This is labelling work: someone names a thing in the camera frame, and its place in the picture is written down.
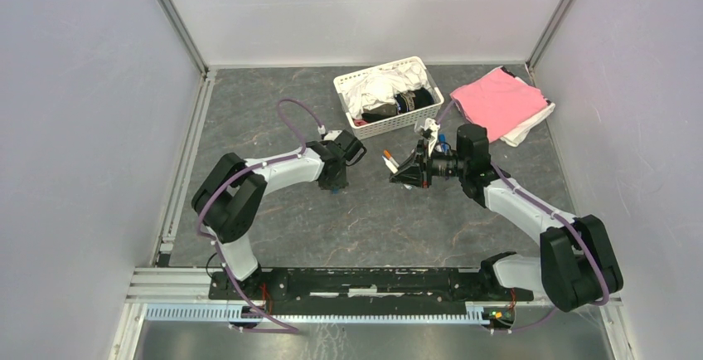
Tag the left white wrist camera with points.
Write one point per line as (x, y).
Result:
(327, 134)

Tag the white plastic basket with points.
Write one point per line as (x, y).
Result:
(364, 130)

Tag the white pen blue tip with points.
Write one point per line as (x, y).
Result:
(393, 169)

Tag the white cloth in basket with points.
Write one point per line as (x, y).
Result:
(379, 86)

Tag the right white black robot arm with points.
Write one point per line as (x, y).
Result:
(576, 265)

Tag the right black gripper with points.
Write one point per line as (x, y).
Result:
(417, 169)

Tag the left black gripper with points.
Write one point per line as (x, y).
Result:
(341, 183)

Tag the white cloth under pink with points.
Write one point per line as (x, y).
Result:
(519, 107)

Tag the black cloth in basket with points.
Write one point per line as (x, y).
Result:
(406, 102)

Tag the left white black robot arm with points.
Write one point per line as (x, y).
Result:
(228, 200)

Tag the pink folded cloth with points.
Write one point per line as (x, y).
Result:
(476, 103)

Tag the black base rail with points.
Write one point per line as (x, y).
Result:
(365, 291)

